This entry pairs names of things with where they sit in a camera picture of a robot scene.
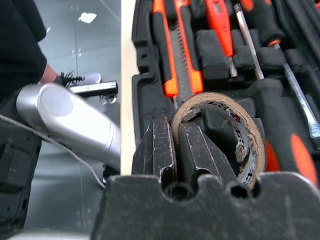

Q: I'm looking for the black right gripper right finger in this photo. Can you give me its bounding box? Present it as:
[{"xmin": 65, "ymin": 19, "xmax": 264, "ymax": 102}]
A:
[{"xmin": 176, "ymin": 121, "xmax": 241, "ymax": 186}]

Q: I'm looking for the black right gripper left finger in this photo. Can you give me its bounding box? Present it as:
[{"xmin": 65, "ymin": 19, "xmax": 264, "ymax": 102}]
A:
[{"xmin": 131, "ymin": 115, "xmax": 178, "ymax": 180}]

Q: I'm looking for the black electrical tape roll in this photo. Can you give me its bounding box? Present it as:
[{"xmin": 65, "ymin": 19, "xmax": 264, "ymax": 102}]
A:
[{"xmin": 170, "ymin": 91, "xmax": 267, "ymax": 190}]

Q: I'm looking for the black orange utility knife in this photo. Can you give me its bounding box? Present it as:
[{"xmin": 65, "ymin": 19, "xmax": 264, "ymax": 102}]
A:
[{"xmin": 151, "ymin": 0, "xmax": 204, "ymax": 99}]

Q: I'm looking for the black orange handled screwdriver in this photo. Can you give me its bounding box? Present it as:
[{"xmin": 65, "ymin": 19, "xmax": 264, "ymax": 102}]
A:
[
  {"xmin": 238, "ymin": 0, "xmax": 320, "ymax": 141},
  {"xmin": 233, "ymin": 2, "xmax": 319, "ymax": 187}
]

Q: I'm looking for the orange tester pen screwdriver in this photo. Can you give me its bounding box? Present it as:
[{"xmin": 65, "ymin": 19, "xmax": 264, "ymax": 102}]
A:
[{"xmin": 204, "ymin": 0, "xmax": 239, "ymax": 78}]

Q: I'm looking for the black tool case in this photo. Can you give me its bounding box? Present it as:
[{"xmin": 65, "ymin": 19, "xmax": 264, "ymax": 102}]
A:
[{"xmin": 130, "ymin": 0, "xmax": 320, "ymax": 191}]

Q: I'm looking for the light-coloured sneaker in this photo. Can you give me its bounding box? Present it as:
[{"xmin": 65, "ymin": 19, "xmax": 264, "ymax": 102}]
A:
[{"xmin": 59, "ymin": 71, "xmax": 102, "ymax": 85}]

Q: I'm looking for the black robot body housing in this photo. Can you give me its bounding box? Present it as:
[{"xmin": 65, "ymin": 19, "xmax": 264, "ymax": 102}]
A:
[{"xmin": 0, "ymin": 113, "xmax": 42, "ymax": 227}]

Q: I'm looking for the person in black clothes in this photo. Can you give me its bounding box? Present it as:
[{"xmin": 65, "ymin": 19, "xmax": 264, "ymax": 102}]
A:
[{"xmin": 0, "ymin": 0, "xmax": 63, "ymax": 101}]

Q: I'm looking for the black table leg frame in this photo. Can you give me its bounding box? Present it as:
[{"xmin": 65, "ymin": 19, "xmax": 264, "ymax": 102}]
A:
[{"xmin": 67, "ymin": 80, "xmax": 119, "ymax": 95}]

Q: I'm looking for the white cable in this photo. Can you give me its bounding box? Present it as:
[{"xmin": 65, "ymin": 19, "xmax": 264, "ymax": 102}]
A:
[{"xmin": 0, "ymin": 114, "xmax": 107, "ymax": 190}]

